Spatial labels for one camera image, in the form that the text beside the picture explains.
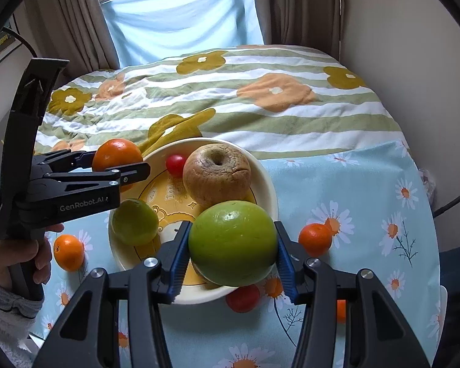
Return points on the light blue cloth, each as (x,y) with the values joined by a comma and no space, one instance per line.
(176,27)

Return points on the cream bowl with bear print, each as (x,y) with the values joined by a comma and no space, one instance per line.
(262,188)

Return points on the dark cloth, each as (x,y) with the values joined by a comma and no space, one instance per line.
(458,272)

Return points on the person's left forearm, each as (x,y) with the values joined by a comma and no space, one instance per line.
(4,314)

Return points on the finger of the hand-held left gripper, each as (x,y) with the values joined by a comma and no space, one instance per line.
(130,172)
(76,159)

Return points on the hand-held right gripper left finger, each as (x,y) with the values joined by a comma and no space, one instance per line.
(178,276)

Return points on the blue daisy tablecloth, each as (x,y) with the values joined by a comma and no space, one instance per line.
(360,199)

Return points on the green apple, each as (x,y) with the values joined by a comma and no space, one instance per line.
(234,243)
(134,222)

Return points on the crumpled plastic bag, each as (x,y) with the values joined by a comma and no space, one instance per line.
(427,182)

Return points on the red cherry tomato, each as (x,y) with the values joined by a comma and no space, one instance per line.
(243,299)
(175,165)

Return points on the floral striped duvet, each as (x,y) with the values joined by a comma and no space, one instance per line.
(253,122)

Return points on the grey-brown curtain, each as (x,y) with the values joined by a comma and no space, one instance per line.
(299,7)
(73,15)

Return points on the brown wrinkled fruit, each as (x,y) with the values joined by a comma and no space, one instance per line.
(214,180)

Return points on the orange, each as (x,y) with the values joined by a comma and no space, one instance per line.
(117,153)
(69,252)

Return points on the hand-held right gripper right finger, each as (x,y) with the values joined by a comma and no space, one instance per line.
(285,272)

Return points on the framed landscape picture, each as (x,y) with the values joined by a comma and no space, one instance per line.
(2,42)

